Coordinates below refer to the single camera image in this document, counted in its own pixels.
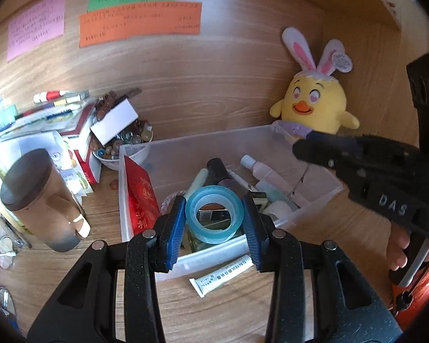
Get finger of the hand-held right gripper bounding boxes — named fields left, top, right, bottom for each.
left=309, top=131, right=420, bottom=165
left=292, top=138, right=365, bottom=184

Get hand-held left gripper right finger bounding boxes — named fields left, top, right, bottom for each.
left=241, top=194, right=403, bottom=343

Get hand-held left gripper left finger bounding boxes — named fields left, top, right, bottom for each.
left=27, top=196, right=187, bottom=343

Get blue tape roll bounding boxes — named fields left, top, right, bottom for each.
left=185, top=186, right=244, bottom=244

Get braided pastel bracelet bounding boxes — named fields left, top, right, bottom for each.
left=160, top=191, right=183, bottom=212

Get red envelope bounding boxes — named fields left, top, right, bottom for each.
left=124, top=155, right=161, bottom=234

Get pale green tube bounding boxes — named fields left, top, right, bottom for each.
left=184, top=168, right=210, bottom=201

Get clear plastic storage bin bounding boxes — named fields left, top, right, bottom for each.
left=119, top=123, right=344, bottom=282

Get person's right hand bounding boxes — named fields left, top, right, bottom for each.
left=386, top=220, right=413, bottom=272

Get small black box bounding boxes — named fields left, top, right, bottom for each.
left=196, top=209, right=233, bottom=223

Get yellow chick plush toy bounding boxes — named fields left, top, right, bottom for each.
left=270, top=27, right=361, bottom=141

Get white black-tipped pen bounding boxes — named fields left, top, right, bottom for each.
left=229, top=171, right=260, bottom=192

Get white ointment tube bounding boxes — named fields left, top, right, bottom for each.
left=189, top=255, right=254, bottom=297

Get white pink bottle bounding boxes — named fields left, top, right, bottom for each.
left=240, top=154, right=294, bottom=194

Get white bowl of small items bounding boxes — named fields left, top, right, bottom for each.
left=89, top=119, right=154, bottom=159

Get printed white packet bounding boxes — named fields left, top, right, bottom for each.
left=55, top=139, right=94, bottom=195

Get red-covered book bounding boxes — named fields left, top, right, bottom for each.
left=62, top=103, right=101, bottom=184

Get white rectangular box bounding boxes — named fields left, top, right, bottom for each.
left=90, top=99, right=139, bottom=144

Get brown tumbler with lid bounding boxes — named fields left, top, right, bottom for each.
left=0, top=149, right=91, bottom=252

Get red-capped white pen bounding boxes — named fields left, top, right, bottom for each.
left=33, top=90, right=90, bottom=103

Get orange paper note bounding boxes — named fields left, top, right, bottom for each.
left=79, top=2, right=203, bottom=48

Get pink paper note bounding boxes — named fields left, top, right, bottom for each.
left=6, top=0, right=67, bottom=62

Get thin chain necklace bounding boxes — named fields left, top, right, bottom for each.
left=285, top=166, right=310, bottom=201

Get brown handled tool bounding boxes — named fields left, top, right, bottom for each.
left=95, top=91, right=118, bottom=120

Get wire-rim eyeglasses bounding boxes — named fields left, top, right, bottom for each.
left=0, top=234, right=20, bottom=318

